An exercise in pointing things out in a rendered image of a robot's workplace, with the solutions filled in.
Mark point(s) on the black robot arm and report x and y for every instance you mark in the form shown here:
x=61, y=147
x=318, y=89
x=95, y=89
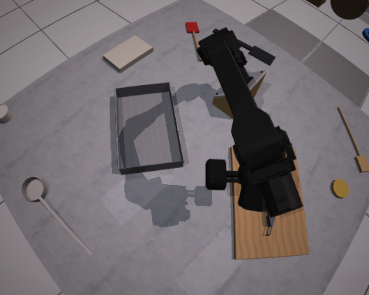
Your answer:
x=259, y=145

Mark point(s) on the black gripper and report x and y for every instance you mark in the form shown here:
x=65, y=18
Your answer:
x=217, y=175

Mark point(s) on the grey cylinder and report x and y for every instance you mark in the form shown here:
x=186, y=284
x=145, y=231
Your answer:
x=5, y=114

